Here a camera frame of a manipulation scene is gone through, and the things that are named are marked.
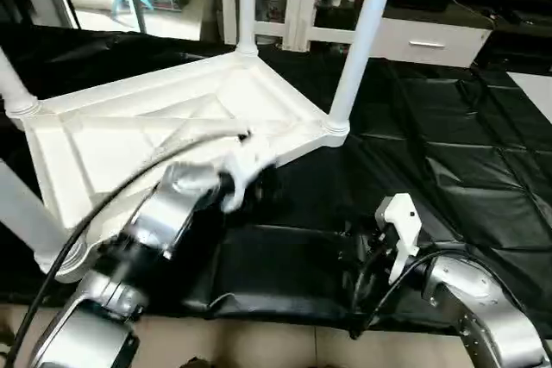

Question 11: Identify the white plastic table top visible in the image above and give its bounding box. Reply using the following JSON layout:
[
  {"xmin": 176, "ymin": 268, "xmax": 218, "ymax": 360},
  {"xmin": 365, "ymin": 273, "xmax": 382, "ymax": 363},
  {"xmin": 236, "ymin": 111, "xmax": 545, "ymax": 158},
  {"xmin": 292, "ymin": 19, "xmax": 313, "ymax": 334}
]
[{"xmin": 17, "ymin": 49, "xmax": 350, "ymax": 283}]

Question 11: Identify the white plastic table leg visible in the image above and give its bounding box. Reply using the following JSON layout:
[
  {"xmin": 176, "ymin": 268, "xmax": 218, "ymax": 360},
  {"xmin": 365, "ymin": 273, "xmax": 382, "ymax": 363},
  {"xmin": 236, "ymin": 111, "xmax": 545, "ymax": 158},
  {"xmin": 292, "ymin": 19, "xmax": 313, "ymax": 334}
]
[
  {"xmin": 235, "ymin": 0, "xmax": 260, "ymax": 57},
  {"xmin": 326, "ymin": 0, "xmax": 402, "ymax": 138},
  {"xmin": 0, "ymin": 45, "xmax": 40, "ymax": 119},
  {"xmin": 0, "ymin": 161, "xmax": 87, "ymax": 278}
]

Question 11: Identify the black work mat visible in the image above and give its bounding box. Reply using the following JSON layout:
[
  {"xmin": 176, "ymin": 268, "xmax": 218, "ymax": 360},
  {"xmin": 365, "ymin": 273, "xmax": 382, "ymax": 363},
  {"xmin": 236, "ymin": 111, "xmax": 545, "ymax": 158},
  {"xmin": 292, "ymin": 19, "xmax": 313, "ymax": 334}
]
[{"xmin": 0, "ymin": 23, "xmax": 552, "ymax": 339}]

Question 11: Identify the white drawer unit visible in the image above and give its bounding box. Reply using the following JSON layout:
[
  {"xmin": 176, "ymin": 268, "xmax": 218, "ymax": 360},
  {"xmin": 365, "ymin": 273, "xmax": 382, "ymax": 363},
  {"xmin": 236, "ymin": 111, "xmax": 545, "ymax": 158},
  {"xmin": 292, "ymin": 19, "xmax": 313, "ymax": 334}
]
[{"xmin": 371, "ymin": 16, "xmax": 491, "ymax": 69}]

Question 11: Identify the white flat board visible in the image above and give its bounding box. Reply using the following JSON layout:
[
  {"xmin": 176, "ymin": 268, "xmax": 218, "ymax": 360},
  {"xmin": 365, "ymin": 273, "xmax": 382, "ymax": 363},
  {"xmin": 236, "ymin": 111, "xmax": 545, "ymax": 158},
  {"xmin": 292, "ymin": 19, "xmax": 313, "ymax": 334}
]
[{"xmin": 509, "ymin": 71, "xmax": 552, "ymax": 123}]

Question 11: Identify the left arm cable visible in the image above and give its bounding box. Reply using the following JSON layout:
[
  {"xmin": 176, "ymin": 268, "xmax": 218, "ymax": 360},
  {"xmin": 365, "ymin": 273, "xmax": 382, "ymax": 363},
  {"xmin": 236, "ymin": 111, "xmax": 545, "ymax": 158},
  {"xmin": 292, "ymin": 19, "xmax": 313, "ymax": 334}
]
[{"xmin": 0, "ymin": 131, "xmax": 253, "ymax": 368}]

